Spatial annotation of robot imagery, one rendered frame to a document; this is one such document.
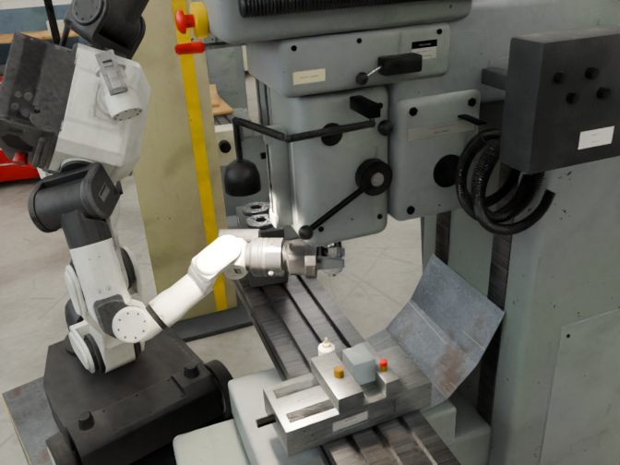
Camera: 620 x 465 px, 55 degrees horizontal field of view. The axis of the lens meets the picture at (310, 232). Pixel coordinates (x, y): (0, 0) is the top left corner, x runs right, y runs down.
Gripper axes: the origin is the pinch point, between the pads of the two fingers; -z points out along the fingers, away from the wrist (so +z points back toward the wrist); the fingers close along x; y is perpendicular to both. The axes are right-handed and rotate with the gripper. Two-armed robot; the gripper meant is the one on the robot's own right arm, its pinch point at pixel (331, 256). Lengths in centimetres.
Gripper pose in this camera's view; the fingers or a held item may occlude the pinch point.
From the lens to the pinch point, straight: 133.4
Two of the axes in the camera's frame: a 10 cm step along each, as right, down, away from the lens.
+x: 0.8, -4.5, 8.9
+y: 0.4, 8.9, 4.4
